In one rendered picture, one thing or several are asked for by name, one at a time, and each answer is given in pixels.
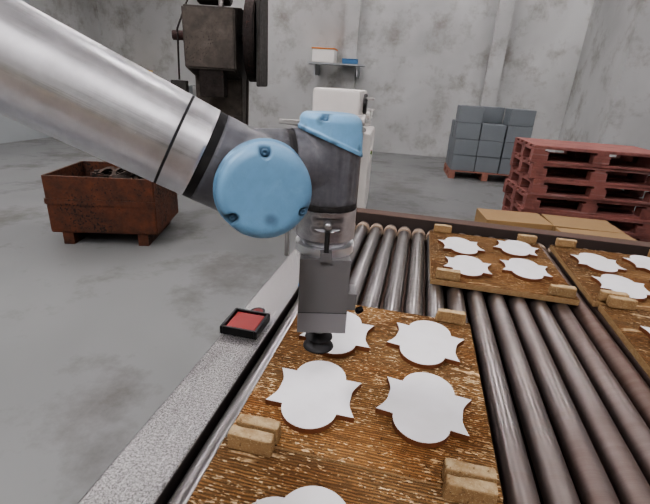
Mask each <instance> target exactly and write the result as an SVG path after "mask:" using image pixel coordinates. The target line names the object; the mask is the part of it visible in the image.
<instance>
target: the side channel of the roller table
mask: <svg viewBox="0 0 650 504"><path fill-rule="evenodd" d="M356 208H357V207H356ZM361 221H367V222H368V223H369V225H370V227H371V226H372V225H373V224H374V223H381V224H382V226H383V231H384V228H385V227H386V226H387V225H389V224H393V225H395V226H396V228H397V232H398V230H399V229H400V228H401V227H402V226H407V227H409V228H410V231H411V234H412V232H413V230H414V229H415V228H422V229H423V230H424V232H425V240H426V234H427V232H428V231H429V230H432V229H434V225H435V224H445V225H451V226H452V231H451V233H457V234H459V233H464V234H466V235H479V236H481V237H494V238H497V239H510V240H516V241H517V236H518V234H527V235H535V236H537V237H538V238H537V242H538V243H541V244H542V245H544V246H545V247H547V246H548V245H551V244H554V245H555V241H556V238H564V239H573V240H577V244H576V248H582V249H583V248H586V249H589V250H597V251H599V250H603V251H605V252H613V253H616V252H619V253H621V254H628V255H633V254H635V255H640V256H646V257H647V255H648V252H649V250H650V242H644V241H635V240H627V239H618V238H610V237H601V236H593V235H585V234H576V233H568V232H559V231H551V230H542V229H534V228H526V227H517V226H509V225H500V224H492V223H483V222H475V221H466V220H458V219H450V218H441V217H433V216H424V215H416V214H407V213H399V212H390V211H382V210H374V209H365V208H357V210H356V221H355V222H356V226H357V225H358V223H360V222H361Z"/></svg>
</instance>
